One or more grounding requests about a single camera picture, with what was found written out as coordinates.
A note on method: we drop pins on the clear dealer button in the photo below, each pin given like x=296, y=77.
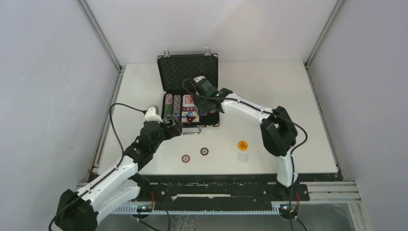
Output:
x=242, y=157

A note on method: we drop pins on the orange black poker chip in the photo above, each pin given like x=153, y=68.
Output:
x=204, y=151

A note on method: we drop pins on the mixed chip stack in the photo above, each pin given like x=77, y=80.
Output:
x=168, y=108
x=176, y=107

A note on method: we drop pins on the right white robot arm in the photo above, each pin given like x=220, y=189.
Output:
x=278, y=132

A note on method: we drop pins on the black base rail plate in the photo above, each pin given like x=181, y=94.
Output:
x=228, y=191

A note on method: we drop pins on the black aluminium poker case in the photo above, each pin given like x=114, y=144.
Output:
x=175, y=68

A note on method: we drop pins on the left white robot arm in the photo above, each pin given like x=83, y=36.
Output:
x=85, y=208

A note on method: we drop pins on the right controller board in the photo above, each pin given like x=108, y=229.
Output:
x=289, y=209

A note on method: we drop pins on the red triangular all-in button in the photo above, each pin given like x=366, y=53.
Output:
x=190, y=119

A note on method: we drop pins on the red playing card deck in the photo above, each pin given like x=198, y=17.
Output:
x=187, y=101

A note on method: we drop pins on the controller board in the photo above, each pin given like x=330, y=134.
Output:
x=289, y=209
x=144, y=208

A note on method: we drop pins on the white cable duct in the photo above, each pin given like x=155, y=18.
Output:
x=131, y=209

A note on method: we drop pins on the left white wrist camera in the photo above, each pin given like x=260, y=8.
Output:
x=152, y=114

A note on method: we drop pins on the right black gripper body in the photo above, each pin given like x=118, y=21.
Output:
x=202, y=105

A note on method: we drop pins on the red poker chip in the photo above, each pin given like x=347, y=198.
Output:
x=185, y=158

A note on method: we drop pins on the left controller board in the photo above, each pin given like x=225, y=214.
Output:
x=144, y=208

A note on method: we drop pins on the left mixed chip stack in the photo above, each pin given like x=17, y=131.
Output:
x=168, y=108

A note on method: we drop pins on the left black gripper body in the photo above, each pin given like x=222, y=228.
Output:
x=166, y=133

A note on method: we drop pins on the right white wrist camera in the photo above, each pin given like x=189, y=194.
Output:
x=198, y=79

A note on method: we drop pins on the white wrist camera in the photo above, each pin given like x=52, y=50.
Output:
x=198, y=79
x=152, y=114

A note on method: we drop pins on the orange big blind button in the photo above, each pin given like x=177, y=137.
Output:
x=242, y=145

